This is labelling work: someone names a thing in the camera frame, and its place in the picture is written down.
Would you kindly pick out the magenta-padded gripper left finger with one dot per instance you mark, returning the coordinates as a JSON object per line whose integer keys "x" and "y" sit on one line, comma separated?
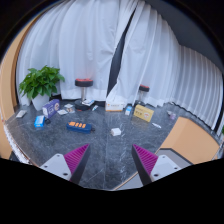
{"x": 60, "y": 165}

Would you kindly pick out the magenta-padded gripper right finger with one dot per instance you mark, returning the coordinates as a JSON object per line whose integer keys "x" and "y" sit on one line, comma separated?
{"x": 163, "y": 166}

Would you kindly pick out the white multi-port charger block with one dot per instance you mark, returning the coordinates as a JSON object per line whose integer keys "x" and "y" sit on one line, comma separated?
{"x": 116, "y": 132}

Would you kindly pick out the orange wooden side table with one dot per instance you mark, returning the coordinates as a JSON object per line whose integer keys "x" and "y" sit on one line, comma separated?
{"x": 191, "y": 140}

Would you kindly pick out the small white and blue tube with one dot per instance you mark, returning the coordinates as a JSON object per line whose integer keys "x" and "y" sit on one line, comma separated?
{"x": 156, "y": 125}

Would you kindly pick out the blue power strip orange sockets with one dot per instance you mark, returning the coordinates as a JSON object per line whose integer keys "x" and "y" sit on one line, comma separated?
{"x": 79, "y": 127}

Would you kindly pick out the small black round object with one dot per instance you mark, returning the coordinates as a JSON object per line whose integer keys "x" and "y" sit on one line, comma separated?
{"x": 47, "y": 121}

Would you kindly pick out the small purple cup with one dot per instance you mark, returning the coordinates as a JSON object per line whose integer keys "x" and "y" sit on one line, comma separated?
{"x": 172, "y": 116}

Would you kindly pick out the white sachet with orange print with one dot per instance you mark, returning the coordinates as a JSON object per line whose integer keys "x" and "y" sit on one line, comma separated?
{"x": 62, "y": 112}

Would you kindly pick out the pill blister pack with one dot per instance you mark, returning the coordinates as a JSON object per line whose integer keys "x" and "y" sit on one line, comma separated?
{"x": 71, "y": 110}

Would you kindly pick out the yellow cardboard box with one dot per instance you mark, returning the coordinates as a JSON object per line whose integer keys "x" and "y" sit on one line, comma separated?
{"x": 143, "y": 113}

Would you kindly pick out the white flat sachet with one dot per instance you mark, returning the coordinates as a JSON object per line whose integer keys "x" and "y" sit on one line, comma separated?
{"x": 68, "y": 106}

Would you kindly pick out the white flat packet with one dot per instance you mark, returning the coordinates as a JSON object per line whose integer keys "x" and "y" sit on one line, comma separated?
{"x": 21, "y": 114}

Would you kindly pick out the small blue and white box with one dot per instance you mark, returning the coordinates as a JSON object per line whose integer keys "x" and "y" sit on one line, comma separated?
{"x": 128, "y": 110}

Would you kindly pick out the white and blue flat box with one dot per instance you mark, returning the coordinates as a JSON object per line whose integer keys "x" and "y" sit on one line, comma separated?
{"x": 88, "y": 102}

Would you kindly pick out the white and orange tissue box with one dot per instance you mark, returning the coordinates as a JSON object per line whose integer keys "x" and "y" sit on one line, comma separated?
{"x": 114, "y": 106}

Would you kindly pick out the green potted plant white pot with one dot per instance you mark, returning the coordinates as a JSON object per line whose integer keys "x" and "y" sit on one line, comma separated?
{"x": 41, "y": 81}

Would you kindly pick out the sheer pleated white curtain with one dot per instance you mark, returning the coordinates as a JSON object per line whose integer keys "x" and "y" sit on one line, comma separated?
{"x": 200, "y": 86}

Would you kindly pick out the narrow white curtain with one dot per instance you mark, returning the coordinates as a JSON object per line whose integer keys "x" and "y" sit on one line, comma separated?
{"x": 150, "y": 56}

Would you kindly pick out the wide white curtain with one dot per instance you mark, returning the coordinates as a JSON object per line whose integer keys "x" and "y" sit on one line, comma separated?
{"x": 76, "y": 43}

